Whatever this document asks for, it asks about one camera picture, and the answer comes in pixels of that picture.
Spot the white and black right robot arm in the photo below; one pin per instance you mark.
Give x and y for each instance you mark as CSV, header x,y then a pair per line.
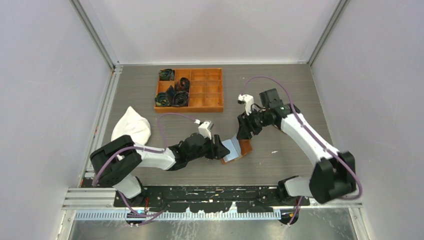
x,y
333,171

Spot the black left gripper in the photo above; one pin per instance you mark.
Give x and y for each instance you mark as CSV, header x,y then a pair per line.
x,y
217,147

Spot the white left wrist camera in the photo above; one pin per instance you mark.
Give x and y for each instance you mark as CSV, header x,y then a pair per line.
x,y
205,129

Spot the brown leather card holder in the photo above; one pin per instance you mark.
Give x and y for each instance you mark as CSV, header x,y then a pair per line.
x,y
237,149

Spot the aluminium frame rail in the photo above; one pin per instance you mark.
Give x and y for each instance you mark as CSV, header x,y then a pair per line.
x,y
107,204

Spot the orange wooden compartment box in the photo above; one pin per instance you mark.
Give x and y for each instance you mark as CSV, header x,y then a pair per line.
x,y
206,93

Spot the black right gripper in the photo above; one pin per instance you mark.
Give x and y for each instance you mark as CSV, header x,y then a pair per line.
x,y
246,126

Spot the white cloth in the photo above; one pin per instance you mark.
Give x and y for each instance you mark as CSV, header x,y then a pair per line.
x,y
134,125

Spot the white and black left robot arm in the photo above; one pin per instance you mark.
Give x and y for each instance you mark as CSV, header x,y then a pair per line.
x,y
114,162

